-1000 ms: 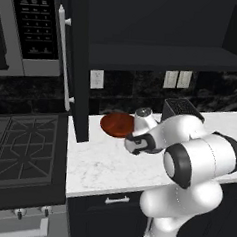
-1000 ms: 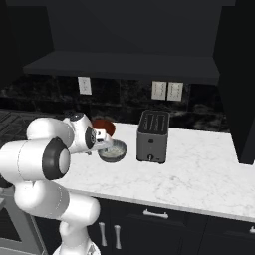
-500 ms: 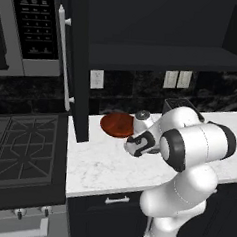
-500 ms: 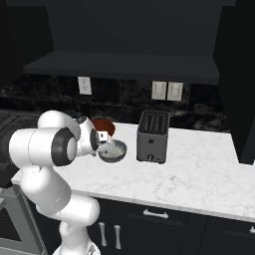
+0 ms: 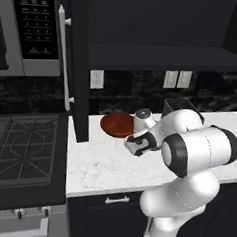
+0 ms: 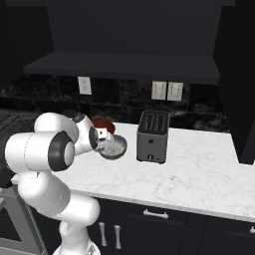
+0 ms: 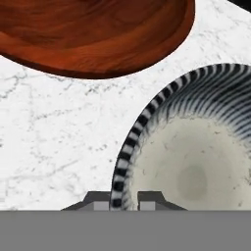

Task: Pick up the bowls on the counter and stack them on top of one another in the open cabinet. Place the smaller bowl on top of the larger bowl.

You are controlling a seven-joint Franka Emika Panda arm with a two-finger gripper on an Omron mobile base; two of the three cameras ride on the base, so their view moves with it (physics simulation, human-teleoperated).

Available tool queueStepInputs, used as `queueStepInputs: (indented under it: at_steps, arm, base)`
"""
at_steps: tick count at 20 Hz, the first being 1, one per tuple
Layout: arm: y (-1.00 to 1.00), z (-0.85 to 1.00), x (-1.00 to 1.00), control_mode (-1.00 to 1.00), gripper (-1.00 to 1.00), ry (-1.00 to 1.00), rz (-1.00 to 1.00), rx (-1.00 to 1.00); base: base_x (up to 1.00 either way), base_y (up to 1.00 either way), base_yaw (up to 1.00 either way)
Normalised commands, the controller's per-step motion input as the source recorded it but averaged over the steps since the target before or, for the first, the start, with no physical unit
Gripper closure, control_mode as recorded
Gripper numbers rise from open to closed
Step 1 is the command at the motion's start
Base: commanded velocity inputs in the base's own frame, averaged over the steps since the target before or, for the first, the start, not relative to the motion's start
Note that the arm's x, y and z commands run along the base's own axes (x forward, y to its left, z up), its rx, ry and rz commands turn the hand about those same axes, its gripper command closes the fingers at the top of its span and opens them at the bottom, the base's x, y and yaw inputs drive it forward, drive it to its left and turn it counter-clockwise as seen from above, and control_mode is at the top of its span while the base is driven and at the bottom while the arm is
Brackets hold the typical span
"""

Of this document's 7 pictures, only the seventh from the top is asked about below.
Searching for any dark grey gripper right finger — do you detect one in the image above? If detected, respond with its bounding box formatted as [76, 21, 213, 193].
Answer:
[136, 190, 188, 212]

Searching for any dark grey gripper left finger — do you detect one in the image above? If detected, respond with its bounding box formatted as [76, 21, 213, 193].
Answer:
[61, 190, 113, 212]

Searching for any black white striped bowl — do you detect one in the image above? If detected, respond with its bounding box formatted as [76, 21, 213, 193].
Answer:
[108, 62, 251, 212]

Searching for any brown wooden bowl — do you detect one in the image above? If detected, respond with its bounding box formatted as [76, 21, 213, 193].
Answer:
[0, 0, 196, 80]

